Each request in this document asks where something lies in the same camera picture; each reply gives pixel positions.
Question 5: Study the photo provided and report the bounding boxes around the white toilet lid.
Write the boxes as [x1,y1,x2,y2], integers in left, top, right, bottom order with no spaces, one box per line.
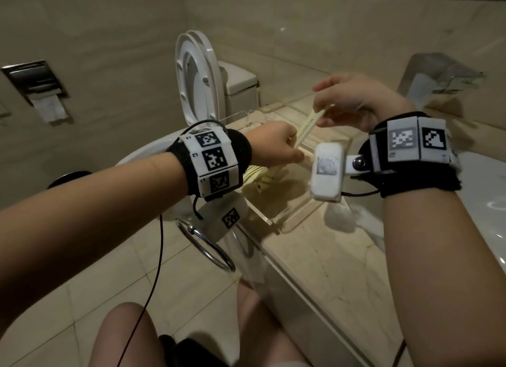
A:
[175,30,223,127]

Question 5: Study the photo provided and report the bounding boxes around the person's right forearm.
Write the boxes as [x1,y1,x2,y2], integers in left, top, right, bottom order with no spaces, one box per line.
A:
[381,181,506,367]

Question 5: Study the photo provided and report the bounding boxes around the white toilet paper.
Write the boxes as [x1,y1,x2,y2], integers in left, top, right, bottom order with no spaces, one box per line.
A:
[29,93,66,124]

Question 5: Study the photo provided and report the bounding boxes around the person's leg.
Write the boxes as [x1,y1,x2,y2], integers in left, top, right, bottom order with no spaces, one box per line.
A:
[87,302,167,367]
[236,279,314,367]

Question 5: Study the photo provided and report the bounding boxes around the white sink basin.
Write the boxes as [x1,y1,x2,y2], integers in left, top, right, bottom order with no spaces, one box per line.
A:
[454,151,506,274]

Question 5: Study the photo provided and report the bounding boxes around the clear acrylic tray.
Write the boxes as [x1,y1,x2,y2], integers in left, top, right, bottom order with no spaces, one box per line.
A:
[218,108,353,228]

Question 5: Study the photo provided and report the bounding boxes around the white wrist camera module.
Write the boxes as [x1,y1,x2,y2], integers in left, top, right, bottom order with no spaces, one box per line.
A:
[309,142,371,202]

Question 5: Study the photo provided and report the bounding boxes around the person's right leg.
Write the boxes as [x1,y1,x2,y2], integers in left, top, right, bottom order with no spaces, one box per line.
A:
[236,279,314,367]

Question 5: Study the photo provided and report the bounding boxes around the black shorts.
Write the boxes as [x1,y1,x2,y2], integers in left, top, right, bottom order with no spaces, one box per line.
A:
[158,334,231,367]

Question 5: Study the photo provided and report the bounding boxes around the long cream sachet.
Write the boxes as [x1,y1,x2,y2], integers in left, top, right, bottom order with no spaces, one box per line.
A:
[293,106,329,162]

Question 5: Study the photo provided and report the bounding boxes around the black waste bin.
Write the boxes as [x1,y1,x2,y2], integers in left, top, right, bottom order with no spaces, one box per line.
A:
[47,171,93,190]

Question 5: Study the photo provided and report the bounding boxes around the metal tissue box holder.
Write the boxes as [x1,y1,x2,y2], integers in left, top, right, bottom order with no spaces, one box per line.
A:
[397,53,485,111]

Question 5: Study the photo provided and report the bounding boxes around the cream packets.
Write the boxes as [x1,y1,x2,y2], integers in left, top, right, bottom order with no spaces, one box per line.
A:
[242,163,291,195]

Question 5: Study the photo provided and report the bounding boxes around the white toilet bowl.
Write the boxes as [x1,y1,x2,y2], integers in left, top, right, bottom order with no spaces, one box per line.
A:
[114,129,254,223]

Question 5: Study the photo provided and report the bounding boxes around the metal toilet paper holder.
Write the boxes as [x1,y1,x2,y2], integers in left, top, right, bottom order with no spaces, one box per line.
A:
[1,60,70,107]

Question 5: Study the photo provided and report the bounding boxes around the thin black cable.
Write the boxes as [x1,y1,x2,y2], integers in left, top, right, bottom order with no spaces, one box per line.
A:
[391,338,408,367]
[117,214,164,367]

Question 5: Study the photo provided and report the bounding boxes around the white vanity cabinet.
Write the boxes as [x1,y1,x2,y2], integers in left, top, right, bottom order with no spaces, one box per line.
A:
[221,224,374,367]

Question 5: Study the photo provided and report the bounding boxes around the person's left forearm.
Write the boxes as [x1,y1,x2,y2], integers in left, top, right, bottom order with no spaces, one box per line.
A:
[0,152,189,332]

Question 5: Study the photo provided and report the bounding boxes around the person's left leg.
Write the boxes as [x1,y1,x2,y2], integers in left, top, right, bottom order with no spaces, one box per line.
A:
[87,302,167,367]

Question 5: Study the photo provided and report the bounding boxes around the black wristband with marker tracker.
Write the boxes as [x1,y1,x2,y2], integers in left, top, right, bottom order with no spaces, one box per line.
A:
[367,111,463,200]
[168,119,254,202]

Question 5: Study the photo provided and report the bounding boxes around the white toilet tank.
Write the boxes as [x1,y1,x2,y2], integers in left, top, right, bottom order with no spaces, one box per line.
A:
[218,60,260,122]

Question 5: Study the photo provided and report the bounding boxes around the person's left hand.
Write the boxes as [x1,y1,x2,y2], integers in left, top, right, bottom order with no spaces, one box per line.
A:
[250,121,306,169]

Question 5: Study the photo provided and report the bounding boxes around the chrome towel ring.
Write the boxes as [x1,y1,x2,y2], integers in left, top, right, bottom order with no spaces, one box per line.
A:
[176,216,237,273]

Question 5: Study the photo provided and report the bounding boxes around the person's right hand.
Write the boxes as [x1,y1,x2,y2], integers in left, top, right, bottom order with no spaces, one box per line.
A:
[312,73,408,133]

